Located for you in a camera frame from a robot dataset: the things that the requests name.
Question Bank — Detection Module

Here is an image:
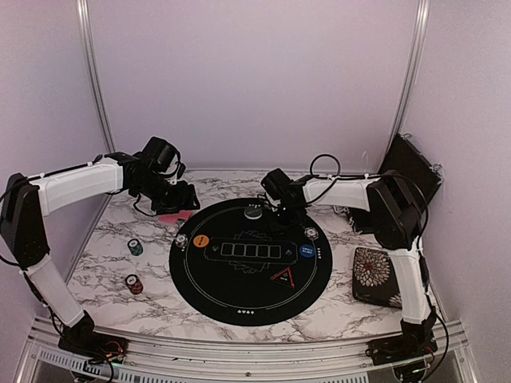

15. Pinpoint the blue small blind button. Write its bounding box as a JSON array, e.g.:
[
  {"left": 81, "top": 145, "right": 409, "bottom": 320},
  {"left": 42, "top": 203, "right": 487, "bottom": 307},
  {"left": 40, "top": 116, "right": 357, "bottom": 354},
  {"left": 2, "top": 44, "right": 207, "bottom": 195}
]
[{"left": 299, "top": 245, "right": 316, "bottom": 259}]

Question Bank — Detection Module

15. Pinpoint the floral patterned pouch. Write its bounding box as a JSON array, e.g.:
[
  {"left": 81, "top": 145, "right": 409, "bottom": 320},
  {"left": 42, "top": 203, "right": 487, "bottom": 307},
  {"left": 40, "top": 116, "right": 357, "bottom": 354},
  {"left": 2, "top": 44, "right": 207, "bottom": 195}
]
[{"left": 352, "top": 247, "right": 402, "bottom": 309}]

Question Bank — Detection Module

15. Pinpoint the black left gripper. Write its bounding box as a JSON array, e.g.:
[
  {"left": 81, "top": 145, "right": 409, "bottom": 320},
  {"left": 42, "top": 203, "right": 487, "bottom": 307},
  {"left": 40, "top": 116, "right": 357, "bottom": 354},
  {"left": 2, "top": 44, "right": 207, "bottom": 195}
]
[{"left": 134, "top": 172, "right": 200, "bottom": 215}]

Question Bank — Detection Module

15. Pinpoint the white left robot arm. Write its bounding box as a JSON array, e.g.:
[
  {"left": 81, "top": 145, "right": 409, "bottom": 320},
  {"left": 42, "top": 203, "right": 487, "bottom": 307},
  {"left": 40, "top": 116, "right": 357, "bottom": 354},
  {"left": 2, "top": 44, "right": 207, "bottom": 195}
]
[{"left": 1, "top": 136, "right": 200, "bottom": 355}]

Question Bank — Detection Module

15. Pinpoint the grey chip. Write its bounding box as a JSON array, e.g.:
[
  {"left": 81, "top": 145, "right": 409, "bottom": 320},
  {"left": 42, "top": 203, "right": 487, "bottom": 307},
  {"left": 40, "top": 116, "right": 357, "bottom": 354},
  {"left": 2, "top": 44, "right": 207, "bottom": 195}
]
[
  {"left": 174, "top": 234, "right": 188, "bottom": 249},
  {"left": 304, "top": 227, "right": 319, "bottom": 241}
]

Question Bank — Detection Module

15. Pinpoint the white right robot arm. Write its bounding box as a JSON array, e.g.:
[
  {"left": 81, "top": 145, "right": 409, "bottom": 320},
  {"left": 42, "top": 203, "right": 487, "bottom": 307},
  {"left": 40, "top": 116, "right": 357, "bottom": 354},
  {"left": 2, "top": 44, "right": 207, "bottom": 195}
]
[{"left": 261, "top": 168, "right": 436, "bottom": 357}]

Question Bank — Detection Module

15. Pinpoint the round black poker mat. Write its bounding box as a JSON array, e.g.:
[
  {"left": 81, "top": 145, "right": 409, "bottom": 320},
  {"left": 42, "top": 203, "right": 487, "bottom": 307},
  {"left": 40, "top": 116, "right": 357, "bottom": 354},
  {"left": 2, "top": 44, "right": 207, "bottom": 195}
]
[{"left": 169, "top": 198, "right": 333, "bottom": 326}]

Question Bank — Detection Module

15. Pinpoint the green poker chip stack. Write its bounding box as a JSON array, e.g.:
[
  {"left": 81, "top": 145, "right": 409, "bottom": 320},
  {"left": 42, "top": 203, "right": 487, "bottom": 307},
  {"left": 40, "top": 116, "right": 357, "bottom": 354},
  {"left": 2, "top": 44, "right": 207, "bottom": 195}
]
[{"left": 127, "top": 239, "right": 144, "bottom": 256}]

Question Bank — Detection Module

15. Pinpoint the black dealer button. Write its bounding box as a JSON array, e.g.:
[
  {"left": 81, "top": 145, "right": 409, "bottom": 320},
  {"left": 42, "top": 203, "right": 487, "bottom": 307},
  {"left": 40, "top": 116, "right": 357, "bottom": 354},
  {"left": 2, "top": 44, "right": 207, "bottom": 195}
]
[{"left": 244, "top": 206, "right": 263, "bottom": 220}]

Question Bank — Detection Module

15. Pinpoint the red poker chip stack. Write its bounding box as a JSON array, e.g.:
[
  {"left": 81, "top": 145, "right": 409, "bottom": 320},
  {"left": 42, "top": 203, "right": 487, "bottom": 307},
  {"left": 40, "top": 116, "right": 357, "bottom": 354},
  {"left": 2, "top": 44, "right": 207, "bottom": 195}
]
[{"left": 125, "top": 274, "right": 144, "bottom": 295}]

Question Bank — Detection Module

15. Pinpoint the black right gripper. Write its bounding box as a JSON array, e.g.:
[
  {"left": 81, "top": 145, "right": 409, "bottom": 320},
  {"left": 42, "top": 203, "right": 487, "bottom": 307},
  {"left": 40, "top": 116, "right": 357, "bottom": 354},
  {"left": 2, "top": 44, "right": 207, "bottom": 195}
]
[{"left": 266, "top": 203, "right": 305, "bottom": 235}]

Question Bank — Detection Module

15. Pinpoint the red playing card deck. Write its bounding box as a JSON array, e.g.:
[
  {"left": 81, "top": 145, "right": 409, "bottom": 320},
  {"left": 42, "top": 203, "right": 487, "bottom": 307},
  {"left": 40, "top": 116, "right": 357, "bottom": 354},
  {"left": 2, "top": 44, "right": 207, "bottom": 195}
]
[{"left": 159, "top": 211, "right": 193, "bottom": 225}]

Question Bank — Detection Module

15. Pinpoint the black poker chip case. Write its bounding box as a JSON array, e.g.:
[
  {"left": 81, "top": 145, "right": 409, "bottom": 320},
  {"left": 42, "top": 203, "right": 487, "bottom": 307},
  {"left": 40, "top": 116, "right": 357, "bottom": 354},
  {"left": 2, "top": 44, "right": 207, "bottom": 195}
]
[{"left": 351, "top": 133, "right": 442, "bottom": 232}]

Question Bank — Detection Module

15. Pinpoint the red triangle all-in marker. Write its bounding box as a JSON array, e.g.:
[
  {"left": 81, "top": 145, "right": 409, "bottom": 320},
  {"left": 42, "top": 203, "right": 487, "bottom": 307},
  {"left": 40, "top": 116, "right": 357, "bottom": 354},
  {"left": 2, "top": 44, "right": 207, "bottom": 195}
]
[{"left": 271, "top": 267, "right": 295, "bottom": 289}]

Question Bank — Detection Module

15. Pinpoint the orange big blind button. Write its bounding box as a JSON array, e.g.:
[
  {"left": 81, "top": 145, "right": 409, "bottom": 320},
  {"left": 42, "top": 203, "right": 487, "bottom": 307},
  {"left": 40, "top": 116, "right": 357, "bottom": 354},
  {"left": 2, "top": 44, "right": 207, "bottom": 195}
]
[{"left": 192, "top": 235, "right": 210, "bottom": 248}]

